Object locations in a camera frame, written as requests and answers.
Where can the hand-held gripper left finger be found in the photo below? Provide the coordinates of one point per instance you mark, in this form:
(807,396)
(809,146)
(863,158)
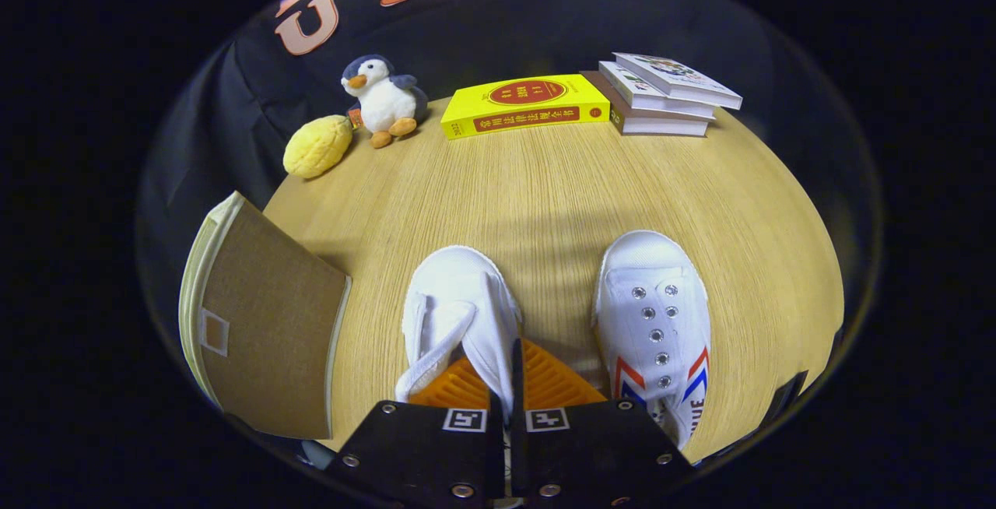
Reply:
(420,447)

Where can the penguin plush toy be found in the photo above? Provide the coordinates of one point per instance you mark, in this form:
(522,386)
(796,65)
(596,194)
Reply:
(385,100)

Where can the yellow book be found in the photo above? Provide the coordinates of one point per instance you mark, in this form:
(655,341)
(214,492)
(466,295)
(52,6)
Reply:
(529,93)

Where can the brown fabric storage box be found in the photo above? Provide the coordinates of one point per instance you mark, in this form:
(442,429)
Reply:
(272,314)

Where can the yellow bun plush toy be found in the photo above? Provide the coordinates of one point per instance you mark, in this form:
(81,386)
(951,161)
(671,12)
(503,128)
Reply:
(317,147)

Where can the white canvas shoe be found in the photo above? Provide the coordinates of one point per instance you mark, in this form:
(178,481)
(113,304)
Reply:
(646,275)
(459,291)

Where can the white illustrated cover book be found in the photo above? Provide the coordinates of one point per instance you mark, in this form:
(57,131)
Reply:
(677,73)

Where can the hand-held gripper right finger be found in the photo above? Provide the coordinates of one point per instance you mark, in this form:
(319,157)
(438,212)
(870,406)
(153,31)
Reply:
(517,415)

